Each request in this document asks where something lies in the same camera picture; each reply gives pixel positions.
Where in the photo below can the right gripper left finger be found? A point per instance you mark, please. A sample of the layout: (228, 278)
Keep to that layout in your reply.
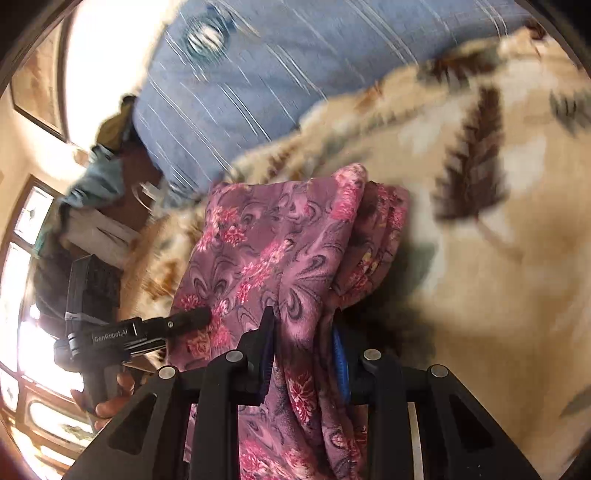
(178, 425)

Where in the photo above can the beige leaf pattern blanket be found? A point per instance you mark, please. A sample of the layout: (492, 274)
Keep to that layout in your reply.
(492, 141)

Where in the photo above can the wooden window frame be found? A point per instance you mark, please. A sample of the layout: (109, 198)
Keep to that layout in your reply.
(42, 429)

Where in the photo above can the grey cloth on headboard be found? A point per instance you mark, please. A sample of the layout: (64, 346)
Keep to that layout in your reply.
(96, 234)

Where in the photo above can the pink floral garment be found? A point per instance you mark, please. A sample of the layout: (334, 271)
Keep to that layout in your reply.
(304, 249)

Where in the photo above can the teal cloth on headboard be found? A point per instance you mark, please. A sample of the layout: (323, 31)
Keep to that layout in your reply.
(101, 184)

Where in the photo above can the white charger with cable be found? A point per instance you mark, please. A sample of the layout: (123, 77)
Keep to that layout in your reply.
(151, 198)

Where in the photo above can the person's left hand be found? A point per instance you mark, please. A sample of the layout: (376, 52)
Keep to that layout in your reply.
(105, 411)

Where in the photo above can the olive cloth on headboard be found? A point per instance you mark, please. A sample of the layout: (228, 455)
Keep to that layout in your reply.
(114, 131)

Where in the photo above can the framed wall picture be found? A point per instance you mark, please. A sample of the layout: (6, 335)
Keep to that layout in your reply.
(38, 85)

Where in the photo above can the blue plaid pillow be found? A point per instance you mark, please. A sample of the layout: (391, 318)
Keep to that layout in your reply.
(226, 76)

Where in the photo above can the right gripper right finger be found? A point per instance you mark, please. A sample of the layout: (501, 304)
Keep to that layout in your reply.
(419, 417)

